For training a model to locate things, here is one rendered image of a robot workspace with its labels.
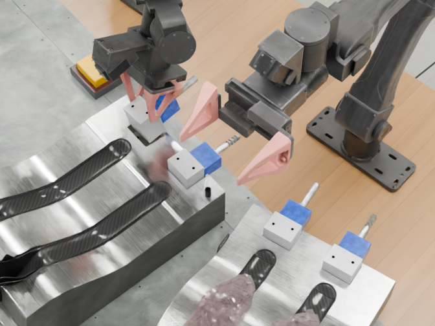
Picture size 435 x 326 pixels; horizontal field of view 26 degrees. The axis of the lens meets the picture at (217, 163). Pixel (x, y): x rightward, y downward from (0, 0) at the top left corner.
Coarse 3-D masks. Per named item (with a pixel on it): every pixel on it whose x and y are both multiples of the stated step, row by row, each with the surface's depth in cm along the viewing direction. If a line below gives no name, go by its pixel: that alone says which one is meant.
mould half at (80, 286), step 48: (96, 144) 157; (0, 192) 148; (96, 192) 152; (192, 192) 151; (0, 240) 141; (48, 240) 143; (144, 240) 147; (192, 240) 155; (48, 288) 137; (96, 288) 144
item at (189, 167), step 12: (204, 144) 155; (228, 144) 156; (180, 156) 152; (192, 156) 152; (204, 156) 153; (216, 156) 153; (168, 168) 153; (180, 168) 150; (192, 168) 151; (204, 168) 152; (216, 168) 155; (180, 180) 152; (192, 180) 151
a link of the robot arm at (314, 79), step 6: (324, 66) 123; (306, 72) 122; (312, 72) 122; (318, 72) 123; (324, 72) 123; (300, 78) 121; (306, 78) 122; (312, 78) 122; (318, 78) 123; (324, 78) 124; (306, 84) 122; (312, 84) 122; (318, 84) 123; (312, 90) 123; (306, 96) 122
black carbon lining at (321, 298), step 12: (264, 252) 149; (252, 264) 148; (264, 264) 149; (252, 276) 147; (264, 276) 147; (312, 288) 145; (324, 288) 146; (312, 300) 145; (324, 300) 145; (300, 312) 143; (324, 312) 144
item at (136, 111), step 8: (192, 80) 157; (184, 88) 157; (160, 96) 156; (128, 104) 155; (136, 104) 154; (144, 104) 154; (160, 104) 155; (176, 104) 155; (128, 112) 154; (136, 112) 153; (144, 112) 153; (168, 112) 155; (176, 112) 157; (136, 120) 152; (144, 120) 152; (160, 120) 154; (136, 128) 157; (144, 128) 153; (152, 128) 154; (160, 128) 156; (144, 136) 156; (152, 136) 156
